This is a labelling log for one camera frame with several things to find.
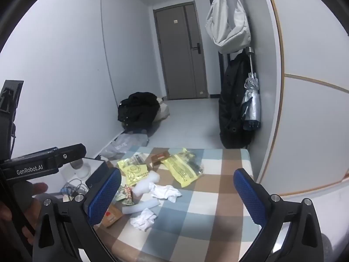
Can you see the beige bag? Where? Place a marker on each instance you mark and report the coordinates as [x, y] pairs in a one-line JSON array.
[[163, 112]]

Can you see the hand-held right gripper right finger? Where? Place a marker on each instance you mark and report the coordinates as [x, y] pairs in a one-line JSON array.
[[249, 193]]

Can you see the red checked snack wrapper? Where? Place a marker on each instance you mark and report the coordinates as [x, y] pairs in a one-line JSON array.
[[126, 196]]

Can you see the brown packet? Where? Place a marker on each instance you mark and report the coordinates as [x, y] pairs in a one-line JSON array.
[[159, 158]]

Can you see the white bedside table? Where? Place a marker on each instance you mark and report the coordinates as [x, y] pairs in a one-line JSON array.
[[95, 165]]

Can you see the long white foam piece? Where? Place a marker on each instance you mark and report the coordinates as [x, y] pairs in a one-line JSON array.
[[136, 207]]

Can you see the clear plastic bag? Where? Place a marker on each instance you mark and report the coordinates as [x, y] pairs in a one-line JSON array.
[[122, 144]]

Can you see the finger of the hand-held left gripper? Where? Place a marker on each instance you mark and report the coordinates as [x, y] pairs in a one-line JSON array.
[[72, 154]]

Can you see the small yellow plastic wrapper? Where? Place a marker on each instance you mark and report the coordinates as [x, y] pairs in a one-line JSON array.
[[133, 172]]

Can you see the black flat device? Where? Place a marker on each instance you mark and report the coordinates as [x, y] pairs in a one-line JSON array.
[[95, 177]]

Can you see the grey door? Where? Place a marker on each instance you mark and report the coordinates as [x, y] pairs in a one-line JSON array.
[[177, 60]]

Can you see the black clothing pile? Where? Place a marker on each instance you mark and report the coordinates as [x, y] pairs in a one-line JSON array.
[[136, 109]]

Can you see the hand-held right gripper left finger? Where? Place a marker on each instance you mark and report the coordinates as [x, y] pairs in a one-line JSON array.
[[105, 193]]

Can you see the person's left hand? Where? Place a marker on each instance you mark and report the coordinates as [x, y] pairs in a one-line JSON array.
[[30, 213]]

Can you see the black hanging coat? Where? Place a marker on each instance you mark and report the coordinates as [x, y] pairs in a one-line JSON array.
[[231, 101]]

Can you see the large yellow plastic wrapper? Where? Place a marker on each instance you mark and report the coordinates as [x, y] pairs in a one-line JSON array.
[[180, 170]]

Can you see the gold packet with red heart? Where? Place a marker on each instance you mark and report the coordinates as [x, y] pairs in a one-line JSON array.
[[111, 215]]

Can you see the white tissue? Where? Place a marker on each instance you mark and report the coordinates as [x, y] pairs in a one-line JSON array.
[[143, 219], [166, 192]]

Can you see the white jar with grey lid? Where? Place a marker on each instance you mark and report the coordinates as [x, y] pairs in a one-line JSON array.
[[81, 170]]

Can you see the white hanging bag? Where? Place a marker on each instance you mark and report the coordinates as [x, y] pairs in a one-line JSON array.
[[226, 27]]

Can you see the silver folded umbrella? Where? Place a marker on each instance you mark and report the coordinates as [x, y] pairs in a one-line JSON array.
[[250, 106]]

